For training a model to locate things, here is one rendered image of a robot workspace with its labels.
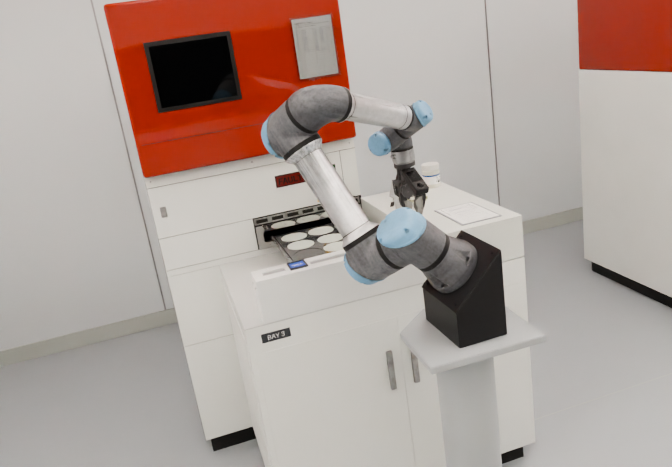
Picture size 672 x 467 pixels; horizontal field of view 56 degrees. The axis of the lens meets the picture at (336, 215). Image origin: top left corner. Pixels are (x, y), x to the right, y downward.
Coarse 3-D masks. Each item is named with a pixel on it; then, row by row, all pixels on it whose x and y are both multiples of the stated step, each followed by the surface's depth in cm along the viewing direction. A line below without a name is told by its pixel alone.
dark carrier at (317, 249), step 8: (328, 224) 250; (296, 232) 246; (304, 232) 244; (336, 232) 238; (280, 240) 239; (312, 240) 233; (312, 248) 225; (320, 248) 224; (296, 256) 219; (304, 256) 218; (312, 256) 217
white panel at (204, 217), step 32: (256, 160) 240; (352, 160) 252; (160, 192) 233; (192, 192) 236; (224, 192) 240; (256, 192) 243; (288, 192) 247; (352, 192) 255; (160, 224) 235; (192, 224) 239; (224, 224) 243; (192, 256) 242; (224, 256) 246
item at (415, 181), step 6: (408, 168) 208; (414, 168) 208; (402, 174) 208; (408, 174) 205; (414, 174) 205; (408, 180) 204; (414, 180) 203; (420, 180) 203; (414, 186) 201; (420, 186) 200; (426, 186) 201; (414, 192) 201; (420, 192) 200; (426, 192) 202
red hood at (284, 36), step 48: (144, 0) 212; (192, 0) 216; (240, 0) 220; (288, 0) 225; (336, 0) 230; (144, 48) 214; (192, 48) 219; (240, 48) 224; (288, 48) 229; (336, 48) 234; (144, 96) 218; (192, 96) 223; (240, 96) 228; (288, 96) 233; (144, 144) 222; (192, 144) 227; (240, 144) 232
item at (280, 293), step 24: (312, 264) 192; (336, 264) 192; (264, 288) 187; (288, 288) 189; (312, 288) 191; (336, 288) 194; (360, 288) 196; (384, 288) 199; (264, 312) 188; (288, 312) 191
